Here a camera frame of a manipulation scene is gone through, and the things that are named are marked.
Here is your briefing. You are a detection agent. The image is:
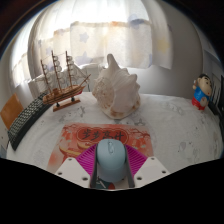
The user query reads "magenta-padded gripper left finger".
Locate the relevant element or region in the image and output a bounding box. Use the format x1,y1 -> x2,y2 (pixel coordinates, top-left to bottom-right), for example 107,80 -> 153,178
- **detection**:
54,143 -> 99,189

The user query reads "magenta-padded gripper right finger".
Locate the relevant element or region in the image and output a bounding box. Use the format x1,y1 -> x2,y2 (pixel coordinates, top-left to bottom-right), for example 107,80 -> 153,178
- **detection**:
123,143 -> 172,189

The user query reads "light blue computer mouse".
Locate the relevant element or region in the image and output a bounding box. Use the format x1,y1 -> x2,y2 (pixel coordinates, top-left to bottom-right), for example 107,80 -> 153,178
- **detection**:
96,138 -> 128,184

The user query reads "red printed mouse pad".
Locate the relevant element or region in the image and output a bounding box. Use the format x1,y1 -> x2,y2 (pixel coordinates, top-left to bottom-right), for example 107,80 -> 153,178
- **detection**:
46,122 -> 155,190

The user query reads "white cartoon-printed tablecloth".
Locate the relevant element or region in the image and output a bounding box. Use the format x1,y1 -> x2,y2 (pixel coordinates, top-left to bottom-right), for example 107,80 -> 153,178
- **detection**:
5,91 -> 224,174

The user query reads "black keyboard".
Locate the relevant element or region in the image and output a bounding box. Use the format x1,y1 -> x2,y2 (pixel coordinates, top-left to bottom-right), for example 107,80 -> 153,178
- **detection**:
7,90 -> 54,152

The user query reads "large white conch shell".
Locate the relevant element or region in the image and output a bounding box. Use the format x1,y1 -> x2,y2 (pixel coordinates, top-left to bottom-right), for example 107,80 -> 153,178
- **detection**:
91,53 -> 142,120

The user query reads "orange wooden chair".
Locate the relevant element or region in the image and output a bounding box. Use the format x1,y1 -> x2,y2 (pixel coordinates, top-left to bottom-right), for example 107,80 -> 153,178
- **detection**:
0,93 -> 25,131

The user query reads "wooden model sailing ship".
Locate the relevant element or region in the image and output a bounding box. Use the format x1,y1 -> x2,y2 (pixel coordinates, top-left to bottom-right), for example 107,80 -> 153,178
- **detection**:
40,50 -> 92,113

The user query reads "cartoon boy figurine clock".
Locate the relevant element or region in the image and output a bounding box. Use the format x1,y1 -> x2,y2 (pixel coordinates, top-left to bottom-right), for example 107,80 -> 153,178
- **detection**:
191,73 -> 213,111

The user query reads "star-printed sheer curtain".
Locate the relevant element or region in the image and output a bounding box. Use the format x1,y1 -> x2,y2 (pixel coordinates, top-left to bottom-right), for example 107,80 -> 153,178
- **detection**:
11,0 -> 174,88

